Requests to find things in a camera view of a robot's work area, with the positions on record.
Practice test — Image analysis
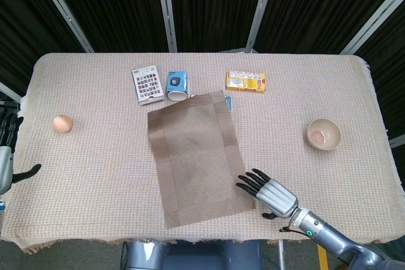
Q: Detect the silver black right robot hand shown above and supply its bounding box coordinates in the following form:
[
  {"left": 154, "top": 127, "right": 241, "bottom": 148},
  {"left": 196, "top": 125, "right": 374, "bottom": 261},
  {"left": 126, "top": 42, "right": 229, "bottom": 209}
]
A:
[{"left": 235, "top": 168, "right": 300, "bottom": 220}]

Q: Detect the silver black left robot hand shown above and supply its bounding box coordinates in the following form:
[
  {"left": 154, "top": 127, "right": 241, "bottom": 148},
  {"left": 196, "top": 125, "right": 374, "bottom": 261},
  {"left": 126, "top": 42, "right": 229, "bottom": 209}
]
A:
[{"left": 0, "top": 114, "right": 42, "bottom": 195}]

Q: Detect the beige bowl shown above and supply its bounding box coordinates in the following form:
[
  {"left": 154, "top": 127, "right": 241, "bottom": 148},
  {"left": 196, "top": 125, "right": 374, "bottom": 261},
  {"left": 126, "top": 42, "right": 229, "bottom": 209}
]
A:
[{"left": 306, "top": 118, "right": 342, "bottom": 151}]

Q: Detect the brown woven placemat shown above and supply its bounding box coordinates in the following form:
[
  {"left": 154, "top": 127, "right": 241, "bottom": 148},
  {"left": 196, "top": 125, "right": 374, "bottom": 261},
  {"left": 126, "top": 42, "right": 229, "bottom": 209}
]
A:
[{"left": 147, "top": 90, "right": 257, "bottom": 230}]

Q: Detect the white metal table leg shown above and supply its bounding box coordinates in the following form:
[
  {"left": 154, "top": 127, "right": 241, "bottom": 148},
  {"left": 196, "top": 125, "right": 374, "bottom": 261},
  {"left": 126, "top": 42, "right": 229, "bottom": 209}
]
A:
[{"left": 277, "top": 240, "right": 285, "bottom": 270}]

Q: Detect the brown egg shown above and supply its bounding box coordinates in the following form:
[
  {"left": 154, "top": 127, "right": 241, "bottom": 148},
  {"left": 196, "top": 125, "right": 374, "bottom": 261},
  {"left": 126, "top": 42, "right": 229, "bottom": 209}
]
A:
[{"left": 53, "top": 114, "right": 74, "bottom": 133}]

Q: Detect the beige woven tablecloth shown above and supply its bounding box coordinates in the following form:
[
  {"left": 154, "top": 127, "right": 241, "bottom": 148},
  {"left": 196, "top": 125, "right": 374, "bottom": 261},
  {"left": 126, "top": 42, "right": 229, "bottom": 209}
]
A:
[{"left": 0, "top": 52, "right": 405, "bottom": 255}]

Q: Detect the grey blue robot torso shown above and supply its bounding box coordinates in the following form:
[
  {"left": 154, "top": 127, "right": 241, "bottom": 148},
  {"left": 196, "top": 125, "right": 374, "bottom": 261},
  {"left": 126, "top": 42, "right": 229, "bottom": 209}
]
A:
[{"left": 121, "top": 240, "right": 263, "bottom": 270}]

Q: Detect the blue and orange snack box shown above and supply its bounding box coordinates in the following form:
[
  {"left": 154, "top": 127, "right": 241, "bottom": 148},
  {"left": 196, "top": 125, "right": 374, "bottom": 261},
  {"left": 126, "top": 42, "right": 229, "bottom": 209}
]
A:
[{"left": 189, "top": 94, "right": 234, "bottom": 112}]

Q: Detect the yellow snack box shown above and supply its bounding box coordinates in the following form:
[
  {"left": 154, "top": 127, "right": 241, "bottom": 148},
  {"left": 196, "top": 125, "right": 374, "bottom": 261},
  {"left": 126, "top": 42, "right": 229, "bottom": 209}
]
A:
[{"left": 225, "top": 70, "right": 266, "bottom": 94}]

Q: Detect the dark pleated curtain panel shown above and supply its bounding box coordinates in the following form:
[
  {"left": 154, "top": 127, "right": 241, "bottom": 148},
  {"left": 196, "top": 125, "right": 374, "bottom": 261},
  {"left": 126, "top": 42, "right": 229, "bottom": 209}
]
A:
[
  {"left": 44, "top": 0, "right": 168, "bottom": 53},
  {"left": 252, "top": 0, "right": 405, "bottom": 54},
  {"left": 354, "top": 4, "right": 405, "bottom": 140},
  {"left": 167, "top": 0, "right": 270, "bottom": 52},
  {"left": 0, "top": 0, "right": 88, "bottom": 90}
]

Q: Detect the white box with coloured squares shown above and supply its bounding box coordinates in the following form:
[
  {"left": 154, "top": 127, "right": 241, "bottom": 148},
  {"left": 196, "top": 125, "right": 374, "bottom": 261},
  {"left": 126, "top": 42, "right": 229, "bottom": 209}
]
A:
[{"left": 131, "top": 64, "right": 165, "bottom": 106}]

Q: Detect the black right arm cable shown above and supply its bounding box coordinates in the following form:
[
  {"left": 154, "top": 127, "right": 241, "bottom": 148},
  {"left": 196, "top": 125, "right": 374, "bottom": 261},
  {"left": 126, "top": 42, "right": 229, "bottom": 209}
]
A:
[{"left": 279, "top": 224, "right": 309, "bottom": 235}]

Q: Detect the white screen frame post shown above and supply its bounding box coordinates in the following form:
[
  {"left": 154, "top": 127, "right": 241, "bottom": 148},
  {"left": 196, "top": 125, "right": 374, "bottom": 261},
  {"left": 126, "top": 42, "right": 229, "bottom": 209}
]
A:
[
  {"left": 245, "top": 0, "right": 279, "bottom": 52},
  {"left": 30, "top": 0, "right": 95, "bottom": 53},
  {"left": 0, "top": 81, "right": 23, "bottom": 102},
  {"left": 339, "top": 0, "right": 405, "bottom": 55},
  {"left": 389, "top": 133, "right": 405, "bottom": 149},
  {"left": 154, "top": 0, "right": 178, "bottom": 52}
]

